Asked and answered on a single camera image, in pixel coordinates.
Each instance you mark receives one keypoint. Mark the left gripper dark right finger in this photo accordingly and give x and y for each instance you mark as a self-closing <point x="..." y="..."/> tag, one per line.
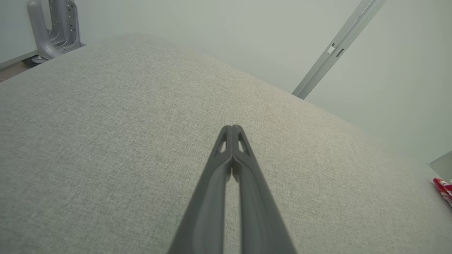
<point x="257" y="218"/>

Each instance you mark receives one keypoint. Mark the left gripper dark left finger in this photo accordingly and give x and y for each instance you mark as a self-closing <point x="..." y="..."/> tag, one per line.
<point x="208" y="211"/>

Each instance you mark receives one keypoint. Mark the red and white garment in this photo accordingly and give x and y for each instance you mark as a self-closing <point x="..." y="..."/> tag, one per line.
<point x="444" y="187"/>

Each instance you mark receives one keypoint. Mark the grey partition post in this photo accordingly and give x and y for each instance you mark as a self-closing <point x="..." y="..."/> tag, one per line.
<point x="339" y="44"/>

